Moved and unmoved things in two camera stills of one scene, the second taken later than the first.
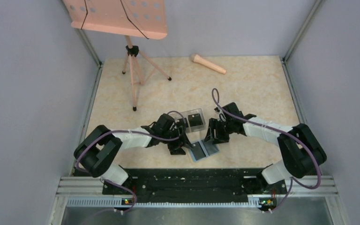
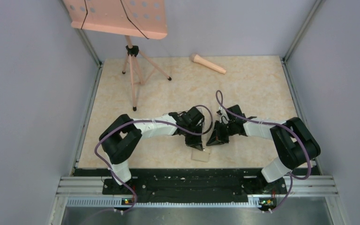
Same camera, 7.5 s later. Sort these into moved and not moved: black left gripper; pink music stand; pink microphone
Moved: black left gripper
Not moved: pink music stand; pink microphone
